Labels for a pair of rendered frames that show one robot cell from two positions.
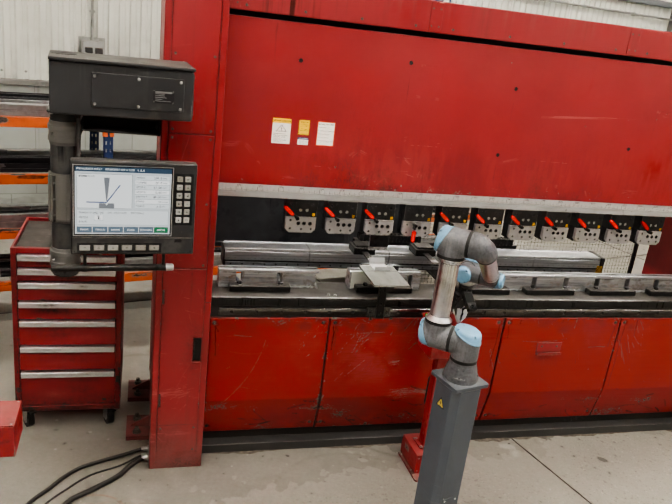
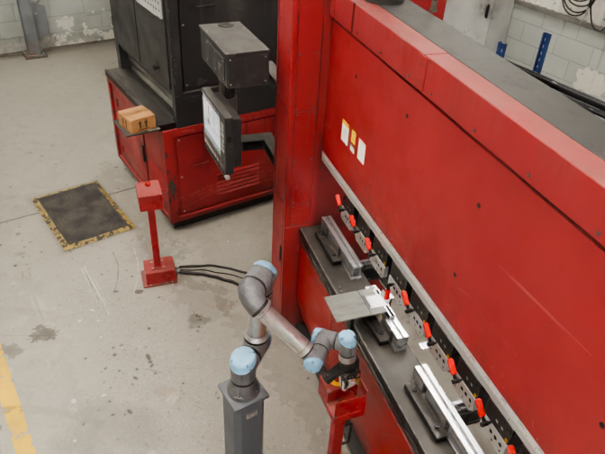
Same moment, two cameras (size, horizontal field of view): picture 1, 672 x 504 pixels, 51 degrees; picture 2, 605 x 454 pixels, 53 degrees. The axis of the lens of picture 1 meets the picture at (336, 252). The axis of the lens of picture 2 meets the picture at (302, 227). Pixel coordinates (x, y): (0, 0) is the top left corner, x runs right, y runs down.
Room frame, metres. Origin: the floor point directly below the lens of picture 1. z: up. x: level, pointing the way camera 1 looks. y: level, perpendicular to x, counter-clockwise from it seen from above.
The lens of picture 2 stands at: (2.81, -2.45, 3.05)
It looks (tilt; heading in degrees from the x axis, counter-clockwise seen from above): 36 degrees down; 86
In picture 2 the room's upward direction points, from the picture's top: 3 degrees clockwise
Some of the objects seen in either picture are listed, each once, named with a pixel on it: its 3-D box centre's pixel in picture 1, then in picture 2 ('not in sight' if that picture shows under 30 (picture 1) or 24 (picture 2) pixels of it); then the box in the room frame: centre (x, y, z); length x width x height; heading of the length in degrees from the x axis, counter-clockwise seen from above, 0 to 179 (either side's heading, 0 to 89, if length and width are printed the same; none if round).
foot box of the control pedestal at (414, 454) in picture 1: (425, 456); not in sight; (3.15, -0.60, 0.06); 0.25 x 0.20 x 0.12; 18
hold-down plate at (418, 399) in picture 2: (482, 289); (425, 411); (3.51, -0.81, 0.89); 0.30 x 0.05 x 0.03; 106
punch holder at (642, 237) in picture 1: (646, 228); not in sight; (3.84, -1.72, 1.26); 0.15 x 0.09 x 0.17; 106
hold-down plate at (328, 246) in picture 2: (259, 287); (328, 247); (3.17, 0.35, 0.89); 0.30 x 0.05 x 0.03; 106
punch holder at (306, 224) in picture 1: (299, 213); (354, 211); (3.27, 0.20, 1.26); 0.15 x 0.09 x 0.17; 106
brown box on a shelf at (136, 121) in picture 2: not in sight; (135, 118); (1.83, 1.67, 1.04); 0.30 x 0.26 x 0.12; 121
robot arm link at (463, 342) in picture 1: (465, 342); (243, 364); (2.71, -0.59, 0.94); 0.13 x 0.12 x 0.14; 67
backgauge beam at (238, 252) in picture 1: (424, 258); not in sight; (3.80, -0.51, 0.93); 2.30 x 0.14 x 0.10; 106
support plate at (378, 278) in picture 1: (383, 276); (355, 304); (3.25, -0.25, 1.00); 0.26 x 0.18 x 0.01; 16
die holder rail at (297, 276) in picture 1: (268, 276); (340, 246); (3.24, 0.32, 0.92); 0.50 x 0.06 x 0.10; 106
